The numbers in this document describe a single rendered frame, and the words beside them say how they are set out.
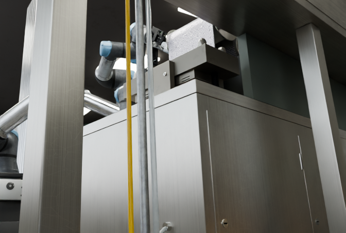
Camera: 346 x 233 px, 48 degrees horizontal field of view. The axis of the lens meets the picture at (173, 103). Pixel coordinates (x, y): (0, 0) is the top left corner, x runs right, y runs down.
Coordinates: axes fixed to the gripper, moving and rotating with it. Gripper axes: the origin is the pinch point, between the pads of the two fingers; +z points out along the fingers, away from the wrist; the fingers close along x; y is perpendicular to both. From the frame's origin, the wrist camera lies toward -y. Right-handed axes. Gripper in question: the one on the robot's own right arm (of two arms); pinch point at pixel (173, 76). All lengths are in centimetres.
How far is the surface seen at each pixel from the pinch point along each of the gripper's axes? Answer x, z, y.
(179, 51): -0.2, 4.0, 9.2
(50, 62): -77, 52, -36
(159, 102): -26.0, 19.2, -21.7
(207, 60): -19.6, 33.6, -11.6
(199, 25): -0.3, 15.3, 15.6
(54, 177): -75, 52, -52
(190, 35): -0.2, 10.5, 13.3
